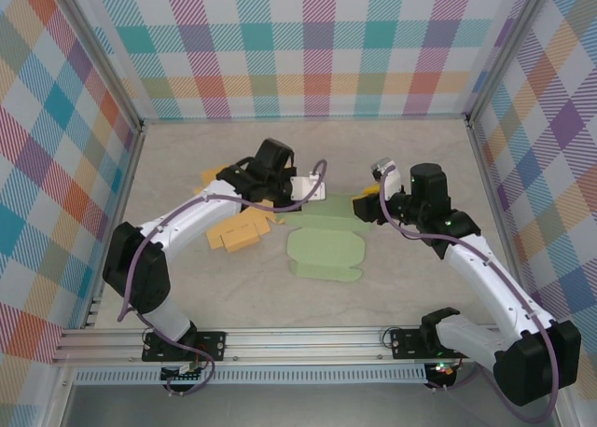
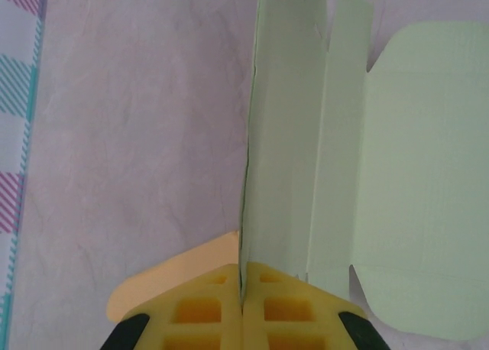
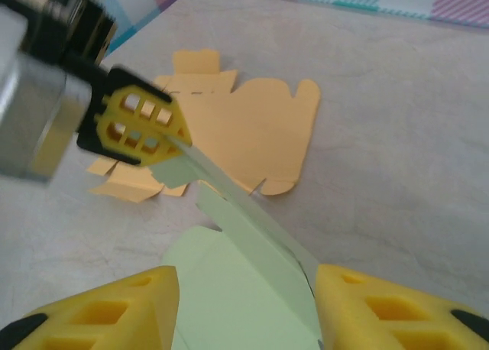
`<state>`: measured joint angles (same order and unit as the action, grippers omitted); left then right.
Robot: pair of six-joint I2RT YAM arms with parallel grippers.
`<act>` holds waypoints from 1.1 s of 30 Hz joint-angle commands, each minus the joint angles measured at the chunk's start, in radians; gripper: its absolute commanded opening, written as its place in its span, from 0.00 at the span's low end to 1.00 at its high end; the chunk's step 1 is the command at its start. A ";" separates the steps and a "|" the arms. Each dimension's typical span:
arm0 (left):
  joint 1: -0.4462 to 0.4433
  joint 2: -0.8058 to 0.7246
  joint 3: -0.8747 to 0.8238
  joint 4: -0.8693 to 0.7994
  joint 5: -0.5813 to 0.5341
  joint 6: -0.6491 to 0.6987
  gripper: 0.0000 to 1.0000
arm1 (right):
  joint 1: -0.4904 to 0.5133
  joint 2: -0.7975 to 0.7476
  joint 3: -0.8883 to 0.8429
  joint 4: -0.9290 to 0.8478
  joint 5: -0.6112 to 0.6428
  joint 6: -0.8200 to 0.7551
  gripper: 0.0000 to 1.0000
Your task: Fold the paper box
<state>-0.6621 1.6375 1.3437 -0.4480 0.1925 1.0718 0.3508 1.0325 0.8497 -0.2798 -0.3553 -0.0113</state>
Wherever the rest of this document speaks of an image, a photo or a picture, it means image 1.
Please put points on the orange paper box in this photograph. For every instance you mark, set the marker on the orange paper box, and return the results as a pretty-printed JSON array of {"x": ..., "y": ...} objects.
[{"x": 238, "y": 233}]

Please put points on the green paper box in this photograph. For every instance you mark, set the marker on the green paper box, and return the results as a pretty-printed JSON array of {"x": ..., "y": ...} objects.
[{"x": 326, "y": 250}]

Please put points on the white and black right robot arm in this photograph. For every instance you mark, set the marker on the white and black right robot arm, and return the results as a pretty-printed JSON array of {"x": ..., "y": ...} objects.
[{"x": 485, "y": 273}]

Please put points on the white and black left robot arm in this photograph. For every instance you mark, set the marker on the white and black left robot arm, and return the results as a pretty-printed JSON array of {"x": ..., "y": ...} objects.
[{"x": 186, "y": 217}]

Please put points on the small circuit board with light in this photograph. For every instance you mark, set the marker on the small circuit board with light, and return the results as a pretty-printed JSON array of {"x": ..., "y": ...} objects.
[{"x": 440, "y": 368}]

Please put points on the small black circuit board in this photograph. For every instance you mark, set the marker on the small black circuit board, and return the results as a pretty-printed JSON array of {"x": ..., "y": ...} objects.
[{"x": 182, "y": 376}]

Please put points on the aluminium table side rail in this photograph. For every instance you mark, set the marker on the aluminium table side rail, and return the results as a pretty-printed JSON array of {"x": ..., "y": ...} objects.
[
  {"x": 482, "y": 166},
  {"x": 134, "y": 156}
]

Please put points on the aluminium frame cross bar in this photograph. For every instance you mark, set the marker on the aluminium frame cross bar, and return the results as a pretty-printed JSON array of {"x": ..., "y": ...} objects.
[{"x": 303, "y": 118}]

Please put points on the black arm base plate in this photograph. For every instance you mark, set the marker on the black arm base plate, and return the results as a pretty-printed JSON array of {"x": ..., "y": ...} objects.
[
  {"x": 217, "y": 345},
  {"x": 403, "y": 348}
]

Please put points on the aluminium frame post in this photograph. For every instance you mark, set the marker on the aluminium frame post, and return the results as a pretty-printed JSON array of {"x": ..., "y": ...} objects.
[
  {"x": 99, "y": 49},
  {"x": 507, "y": 49}
]

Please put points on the long aluminium mounting rail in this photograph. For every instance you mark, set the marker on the long aluminium mounting rail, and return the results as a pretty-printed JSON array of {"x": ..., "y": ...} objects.
[{"x": 303, "y": 345}]

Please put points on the aluminium frame leg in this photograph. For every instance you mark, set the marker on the aluminium frame leg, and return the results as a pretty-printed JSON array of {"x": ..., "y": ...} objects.
[
  {"x": 566, "y": 415},
  {"x": 59, "y": 399}
]

